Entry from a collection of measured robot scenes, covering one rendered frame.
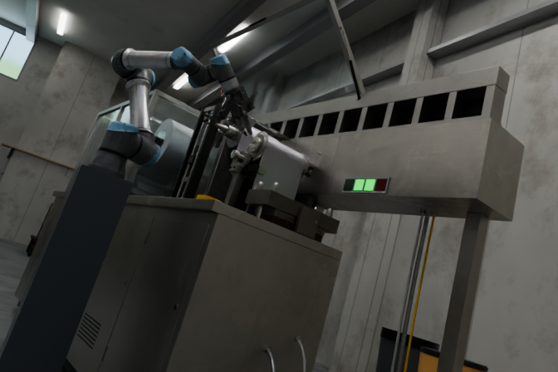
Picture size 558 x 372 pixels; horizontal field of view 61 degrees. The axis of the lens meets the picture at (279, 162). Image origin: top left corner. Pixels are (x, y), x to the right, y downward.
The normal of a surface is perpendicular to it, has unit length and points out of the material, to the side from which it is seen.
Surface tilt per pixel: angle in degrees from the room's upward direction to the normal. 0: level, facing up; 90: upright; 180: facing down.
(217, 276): 90
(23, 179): 90
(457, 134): 90
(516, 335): 90
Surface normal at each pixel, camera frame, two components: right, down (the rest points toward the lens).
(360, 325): 0.47, -0.10
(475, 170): -0.75, -0.38
